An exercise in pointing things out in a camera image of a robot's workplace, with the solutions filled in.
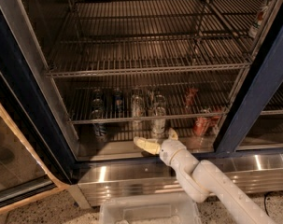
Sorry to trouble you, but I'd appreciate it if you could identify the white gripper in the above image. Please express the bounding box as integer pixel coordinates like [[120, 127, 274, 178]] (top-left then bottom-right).
[[134, 128, 187, 166]]

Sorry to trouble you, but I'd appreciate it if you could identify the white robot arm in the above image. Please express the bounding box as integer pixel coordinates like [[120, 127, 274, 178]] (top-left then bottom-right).
[[134, 128, 276, 224]]

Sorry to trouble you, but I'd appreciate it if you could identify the front red soda can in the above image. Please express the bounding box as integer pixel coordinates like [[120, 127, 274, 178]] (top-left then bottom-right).
[[192, 109, 220, 137]]

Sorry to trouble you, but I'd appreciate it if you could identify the standalone blue pepsi can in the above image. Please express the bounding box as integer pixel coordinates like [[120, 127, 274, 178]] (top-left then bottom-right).
[[113, 88, 123, 113]]

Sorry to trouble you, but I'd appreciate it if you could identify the middle blue pepsi can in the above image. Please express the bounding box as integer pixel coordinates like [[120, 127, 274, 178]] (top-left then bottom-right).
[[92, 98, 104, 110]]

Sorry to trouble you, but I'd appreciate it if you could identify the stainless steel commercial fridge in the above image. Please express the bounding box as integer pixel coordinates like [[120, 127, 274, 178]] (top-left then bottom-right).
[[0, 0, 283, 207]]

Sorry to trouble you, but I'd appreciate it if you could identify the open glass fridge door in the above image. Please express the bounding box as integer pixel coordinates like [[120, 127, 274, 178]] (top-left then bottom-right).
[[0, 59, 70, 217]]

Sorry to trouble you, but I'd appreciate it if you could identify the rear red snack bag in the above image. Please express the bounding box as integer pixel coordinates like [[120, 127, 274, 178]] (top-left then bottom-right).
[[185, 88, 198, 107]]

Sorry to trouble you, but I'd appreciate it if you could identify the clear plastic bin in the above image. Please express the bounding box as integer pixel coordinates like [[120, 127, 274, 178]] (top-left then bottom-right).
[[99, 192, 202, 224]]

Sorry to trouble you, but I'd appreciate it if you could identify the white bottle red label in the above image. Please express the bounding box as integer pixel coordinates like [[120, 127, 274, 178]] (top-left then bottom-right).
[[248, 0, 272, 38]]

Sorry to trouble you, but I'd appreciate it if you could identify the middle wire shelf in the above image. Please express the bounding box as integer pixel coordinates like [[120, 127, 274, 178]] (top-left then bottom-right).
[[67, 72, 234, 125]]

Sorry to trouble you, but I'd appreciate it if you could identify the wire shelf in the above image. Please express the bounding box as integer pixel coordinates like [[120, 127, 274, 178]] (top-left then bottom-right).
[[67, 72, 234, 125], [47, 0, 262, 77]]

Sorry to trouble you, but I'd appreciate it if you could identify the blue sliding door frame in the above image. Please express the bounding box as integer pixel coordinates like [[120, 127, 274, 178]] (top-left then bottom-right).
[[214, 3, 283, 156]]

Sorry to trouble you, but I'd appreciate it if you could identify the black floor cable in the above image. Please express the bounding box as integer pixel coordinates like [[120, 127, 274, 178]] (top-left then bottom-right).
[[263, 189, 283, 224]]

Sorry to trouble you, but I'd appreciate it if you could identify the upper wire shelf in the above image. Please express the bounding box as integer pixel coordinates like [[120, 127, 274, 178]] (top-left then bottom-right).
[[47, 0, 262, 77]]

